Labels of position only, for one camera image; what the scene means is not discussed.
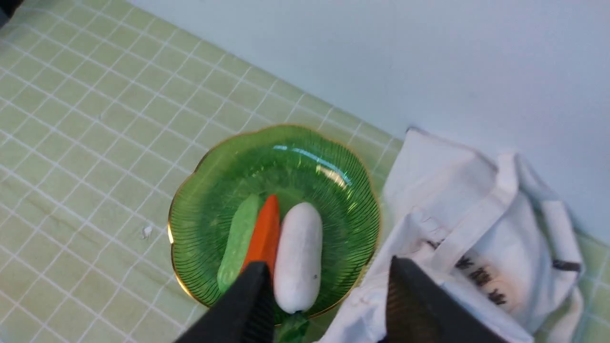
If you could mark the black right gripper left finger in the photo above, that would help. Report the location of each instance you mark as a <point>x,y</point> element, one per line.
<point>244,313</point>

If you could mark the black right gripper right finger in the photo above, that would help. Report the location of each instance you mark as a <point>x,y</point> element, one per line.
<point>419,311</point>

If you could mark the orange carrot with leaves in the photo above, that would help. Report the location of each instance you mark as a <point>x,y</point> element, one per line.
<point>266,234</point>

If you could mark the white cloth bag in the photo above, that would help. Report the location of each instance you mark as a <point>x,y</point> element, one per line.
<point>492,236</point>

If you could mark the green cucumber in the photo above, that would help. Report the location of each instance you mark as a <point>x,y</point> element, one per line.
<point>238,242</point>

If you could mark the white radish with leaves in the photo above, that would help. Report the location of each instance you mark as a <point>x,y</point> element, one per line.
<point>298,269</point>

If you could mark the green ribbed glass plate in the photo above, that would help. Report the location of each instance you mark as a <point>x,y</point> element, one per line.
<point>296,164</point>

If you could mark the green checkered tablecloth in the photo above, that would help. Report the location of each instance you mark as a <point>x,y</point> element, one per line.
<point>105,110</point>

